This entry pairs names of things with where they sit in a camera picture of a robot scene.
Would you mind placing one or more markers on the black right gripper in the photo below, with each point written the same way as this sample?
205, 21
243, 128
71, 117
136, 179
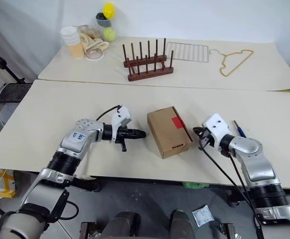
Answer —
207, 138

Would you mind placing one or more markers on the green tennis ball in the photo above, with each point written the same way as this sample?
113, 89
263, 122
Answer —
109, 34

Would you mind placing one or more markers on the clear plastic container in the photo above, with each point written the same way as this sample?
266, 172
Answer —
97, 30

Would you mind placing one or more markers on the brown cardboard box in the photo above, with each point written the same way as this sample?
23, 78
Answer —
165, 132

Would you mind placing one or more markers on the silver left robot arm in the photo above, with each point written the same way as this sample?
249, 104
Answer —
77, 142

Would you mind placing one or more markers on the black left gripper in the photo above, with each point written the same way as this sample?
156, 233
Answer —
122, 134

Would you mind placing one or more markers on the white paper cup stack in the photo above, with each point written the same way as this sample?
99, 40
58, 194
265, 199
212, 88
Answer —
69, 35

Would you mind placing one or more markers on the grey rounded leg cover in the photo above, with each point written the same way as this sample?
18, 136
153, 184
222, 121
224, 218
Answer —
182, 225
122, 225

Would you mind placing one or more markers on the red tape strip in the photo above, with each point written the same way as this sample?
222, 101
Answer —
177, 122

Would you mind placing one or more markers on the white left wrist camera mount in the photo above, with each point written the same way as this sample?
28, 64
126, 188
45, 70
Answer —
117, 119

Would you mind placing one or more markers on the green crumpled object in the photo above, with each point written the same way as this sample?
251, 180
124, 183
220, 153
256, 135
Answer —
194, 185

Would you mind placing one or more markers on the yellow frame object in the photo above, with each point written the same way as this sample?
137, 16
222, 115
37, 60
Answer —
0, 179

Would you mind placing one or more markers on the black tripod stand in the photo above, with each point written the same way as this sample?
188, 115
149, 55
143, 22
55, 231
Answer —
8, 69

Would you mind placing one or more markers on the white tape roll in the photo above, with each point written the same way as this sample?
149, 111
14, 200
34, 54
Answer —
101, 56

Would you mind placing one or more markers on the white printed packet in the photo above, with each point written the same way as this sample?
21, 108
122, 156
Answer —
202, 216

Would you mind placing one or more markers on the beige paper cup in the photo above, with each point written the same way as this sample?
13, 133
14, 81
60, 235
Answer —
77, 51

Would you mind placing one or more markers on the dark wooden peg rack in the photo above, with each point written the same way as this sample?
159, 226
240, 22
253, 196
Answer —
150, 74

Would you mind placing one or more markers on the black round object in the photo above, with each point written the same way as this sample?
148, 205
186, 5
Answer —
102, 20

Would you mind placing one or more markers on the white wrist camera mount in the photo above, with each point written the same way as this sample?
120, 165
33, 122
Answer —
217, 124
117, 119

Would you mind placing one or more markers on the yellow plastic ball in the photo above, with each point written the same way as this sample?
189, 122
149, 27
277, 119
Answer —
109, 10

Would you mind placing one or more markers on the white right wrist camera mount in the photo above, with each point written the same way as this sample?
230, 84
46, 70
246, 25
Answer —
217, 124

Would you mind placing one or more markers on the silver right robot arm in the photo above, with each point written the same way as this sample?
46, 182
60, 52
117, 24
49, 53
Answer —
247, 149

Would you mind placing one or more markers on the beige table cover sheet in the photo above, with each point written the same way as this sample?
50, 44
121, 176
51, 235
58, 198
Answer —
197, 74
60, 112

